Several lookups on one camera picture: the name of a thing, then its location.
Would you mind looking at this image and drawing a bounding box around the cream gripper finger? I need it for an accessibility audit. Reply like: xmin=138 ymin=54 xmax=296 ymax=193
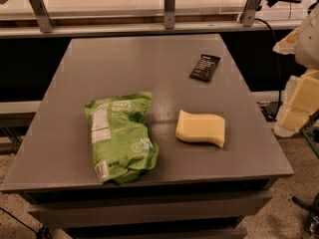
xmin=273 ymin=28 xmax=299 ymax=55
xmin=273 ymin=69 xmax=319 ymax=137

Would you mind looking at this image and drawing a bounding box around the green rice chip bag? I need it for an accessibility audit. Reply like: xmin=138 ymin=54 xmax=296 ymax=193
xmin=85 ymin=92 xmax=160 ymax=184

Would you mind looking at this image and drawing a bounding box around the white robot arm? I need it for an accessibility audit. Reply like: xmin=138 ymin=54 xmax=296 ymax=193
xmin=273 ymin=5 xmax=319 ymax=137

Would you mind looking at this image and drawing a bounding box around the green pole at right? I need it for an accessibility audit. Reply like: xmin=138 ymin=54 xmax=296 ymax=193
xmin=300 ymin=128 xmax=319 ymax=159

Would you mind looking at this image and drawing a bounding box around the black snack bar wrapper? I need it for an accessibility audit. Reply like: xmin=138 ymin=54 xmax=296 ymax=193
xmin=189 ymin=55 xmax=220 ymax=82

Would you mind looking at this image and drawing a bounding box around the yellow wavy sponge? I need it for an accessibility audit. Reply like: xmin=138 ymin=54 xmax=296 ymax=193
xmin=175 ymin=110 xmax=225 ymax=148

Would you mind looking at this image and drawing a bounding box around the grey drawer cabinet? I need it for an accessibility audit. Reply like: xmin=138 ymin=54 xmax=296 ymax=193
xmin=20 ymin=178 xmax=279 ymax=239

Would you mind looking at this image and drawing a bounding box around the black cable at right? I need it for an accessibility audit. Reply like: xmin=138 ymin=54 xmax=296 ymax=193
xmin=254 ymin=17 xmax=283 ymax=121

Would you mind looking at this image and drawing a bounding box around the right metal shelf bracket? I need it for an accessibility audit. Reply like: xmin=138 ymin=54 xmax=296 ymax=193
xmin=239 ymin=0 xmax=260 ymax=27

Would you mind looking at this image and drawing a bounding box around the metal shelf bracket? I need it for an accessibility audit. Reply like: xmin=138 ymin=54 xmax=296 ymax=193
xmin=239 ymin=0 xmax=260 ymax=27
xmin=164 ymin=0 xmax=175 ymax=30
xmin=29 ymin=0 xmax=54 ymax=33

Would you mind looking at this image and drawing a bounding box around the middle metal shelf bracket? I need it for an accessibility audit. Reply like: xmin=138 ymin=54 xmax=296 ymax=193
xmin=164 ymin=0 xmax=175 ymax=30

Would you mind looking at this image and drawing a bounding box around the left metal shelf bracket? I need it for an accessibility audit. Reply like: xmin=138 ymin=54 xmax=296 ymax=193
xmin=29 ymin=0 xmax=54 ymax=33

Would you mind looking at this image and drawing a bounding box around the black cable on floor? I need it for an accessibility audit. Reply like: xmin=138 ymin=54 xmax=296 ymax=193
xmin=0 ymin=206 xmax=52 ymax=239

